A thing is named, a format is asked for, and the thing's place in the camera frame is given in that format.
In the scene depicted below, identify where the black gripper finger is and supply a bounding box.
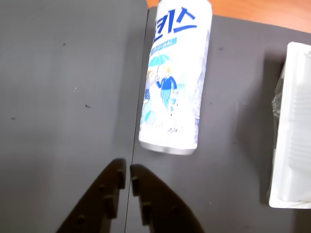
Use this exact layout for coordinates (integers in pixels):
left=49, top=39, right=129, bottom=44
left=56, top=158, right=127, bottom=233
left=130, top=164, right=205, bottom=233

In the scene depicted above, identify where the white blue drink can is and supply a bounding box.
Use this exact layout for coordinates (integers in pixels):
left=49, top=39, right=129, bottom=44
left=138, top=0, right=213, bottom=156

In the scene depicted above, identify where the dark grey table mat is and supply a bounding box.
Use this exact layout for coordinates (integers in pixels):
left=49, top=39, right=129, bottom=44
left=0, top=0, right=149, bottom=233
left=124, top=6, right=311, bottom=233

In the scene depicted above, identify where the white plastic food package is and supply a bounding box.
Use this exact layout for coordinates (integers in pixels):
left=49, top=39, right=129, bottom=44
left=268, top=41, right=311, bottom=209

